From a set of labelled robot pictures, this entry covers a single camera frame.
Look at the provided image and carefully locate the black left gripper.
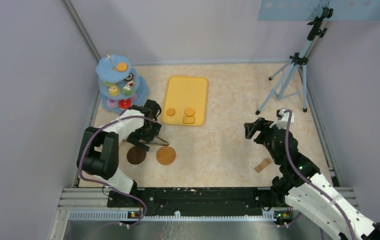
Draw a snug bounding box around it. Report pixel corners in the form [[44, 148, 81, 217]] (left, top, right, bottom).
[[126, 120, 161, 151]]

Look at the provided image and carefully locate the yellow serving tray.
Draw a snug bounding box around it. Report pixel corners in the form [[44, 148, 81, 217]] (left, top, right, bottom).
[[161, 75, 208, 127]]

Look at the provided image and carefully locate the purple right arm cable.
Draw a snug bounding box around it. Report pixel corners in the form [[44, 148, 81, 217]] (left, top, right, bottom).
[[276, 109, 358, 240]]

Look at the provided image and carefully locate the dark brown round coaster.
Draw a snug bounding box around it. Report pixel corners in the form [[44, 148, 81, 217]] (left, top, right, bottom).
[[126, 146, 146, 165]]

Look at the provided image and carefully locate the chocolate swirl roll cake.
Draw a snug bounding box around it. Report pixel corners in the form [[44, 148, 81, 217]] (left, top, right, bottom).
[[123, 72, 134, 83]]

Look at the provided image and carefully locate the pink cupcake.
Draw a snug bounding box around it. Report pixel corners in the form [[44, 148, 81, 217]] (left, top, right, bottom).
[[129, 93, 138, 102]]

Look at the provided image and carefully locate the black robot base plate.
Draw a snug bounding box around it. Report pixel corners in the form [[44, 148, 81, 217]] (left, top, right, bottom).
[[107, 187, 286, 217]]

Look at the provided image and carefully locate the blue three-tier cake stand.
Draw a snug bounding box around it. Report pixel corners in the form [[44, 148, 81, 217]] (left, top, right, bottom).
[[95, 52, 149, 114]]

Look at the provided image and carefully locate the purple sprinkled donut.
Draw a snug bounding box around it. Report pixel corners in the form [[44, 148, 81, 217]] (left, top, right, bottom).
[[105, 98, 119, 109]]

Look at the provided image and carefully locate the light brown round coaster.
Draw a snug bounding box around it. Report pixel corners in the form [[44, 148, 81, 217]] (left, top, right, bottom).
[[156, 146, 176, 166]]

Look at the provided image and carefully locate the round orange biscuit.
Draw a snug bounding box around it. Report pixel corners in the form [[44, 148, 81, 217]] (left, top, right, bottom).
[[166, 108, 176, 117], [116, 62, 128, 72], [184, 107, 195, 117]]

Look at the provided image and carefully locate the small wooden block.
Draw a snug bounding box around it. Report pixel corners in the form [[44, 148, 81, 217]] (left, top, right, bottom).
[[254, 158, 272, 173]]

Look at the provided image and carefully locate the green cream puff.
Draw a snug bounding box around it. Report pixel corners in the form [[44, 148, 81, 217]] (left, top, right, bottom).
[[122, 83, 134, 97]]

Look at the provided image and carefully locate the blue camera tripod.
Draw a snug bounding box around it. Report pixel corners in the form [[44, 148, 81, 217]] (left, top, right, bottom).
[[255, 7, 334, 115]]

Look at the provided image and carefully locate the red frosted donut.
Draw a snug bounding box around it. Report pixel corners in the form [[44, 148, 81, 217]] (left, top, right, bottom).
[[118, 98, 133, 110]]

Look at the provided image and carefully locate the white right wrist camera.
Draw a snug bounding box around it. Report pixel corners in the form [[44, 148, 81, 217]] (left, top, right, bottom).
[[269, 108, 294, 130]]

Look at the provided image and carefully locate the square orange biscuit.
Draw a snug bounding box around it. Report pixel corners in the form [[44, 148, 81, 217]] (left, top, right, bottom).
[[182, 116, 195, 124]]

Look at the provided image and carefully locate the round orange biscuit right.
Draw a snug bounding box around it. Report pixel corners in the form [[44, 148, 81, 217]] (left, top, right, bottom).
[[184, 107, 195, 117]]

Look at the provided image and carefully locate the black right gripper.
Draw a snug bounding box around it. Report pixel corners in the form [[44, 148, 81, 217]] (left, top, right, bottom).
[[244, 116, 286, 165]]

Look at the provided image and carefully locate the yellow cream puff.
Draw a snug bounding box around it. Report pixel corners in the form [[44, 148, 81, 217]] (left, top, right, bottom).
[[108, 84, 120, 97]]

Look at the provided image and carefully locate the round orange biscuit top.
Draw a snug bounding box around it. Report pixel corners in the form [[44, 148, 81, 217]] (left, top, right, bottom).
[[116, 62, 128, 72]]

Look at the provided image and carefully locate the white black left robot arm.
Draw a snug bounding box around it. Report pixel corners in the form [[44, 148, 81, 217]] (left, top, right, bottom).
[[76, 99, 162, 207]]

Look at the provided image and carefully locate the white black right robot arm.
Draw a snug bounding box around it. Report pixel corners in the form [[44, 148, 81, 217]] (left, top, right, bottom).
[[244, 117, 380, 240]]

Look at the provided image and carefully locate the round orange biscuit lower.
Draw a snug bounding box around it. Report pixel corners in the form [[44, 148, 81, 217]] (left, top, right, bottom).
[[166, 108, 176, 117]]

